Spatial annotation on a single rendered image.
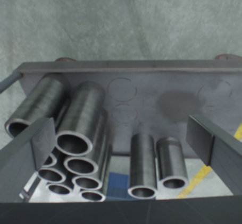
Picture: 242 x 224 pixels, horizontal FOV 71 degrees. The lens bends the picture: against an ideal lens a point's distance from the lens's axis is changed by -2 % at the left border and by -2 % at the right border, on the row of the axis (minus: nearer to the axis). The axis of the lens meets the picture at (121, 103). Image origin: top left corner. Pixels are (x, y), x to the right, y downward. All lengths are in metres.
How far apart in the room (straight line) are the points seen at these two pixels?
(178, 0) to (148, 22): 0.15
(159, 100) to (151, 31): 0.34
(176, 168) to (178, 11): 0.69
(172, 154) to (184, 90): 0.31
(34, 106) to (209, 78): 0.63
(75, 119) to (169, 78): 0.39
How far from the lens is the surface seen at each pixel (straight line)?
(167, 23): 0.89
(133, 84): 0.71
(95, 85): 0.71
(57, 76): 0.73
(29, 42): 1.06
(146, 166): 0.80
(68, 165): 0.70
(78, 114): 0.57
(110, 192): 1.69
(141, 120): 0.84
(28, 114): 0.58
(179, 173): 0.83
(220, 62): 0.79
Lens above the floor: 0.85
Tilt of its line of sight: 50 degrees down
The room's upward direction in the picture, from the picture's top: 173 degrees counter-clockwise
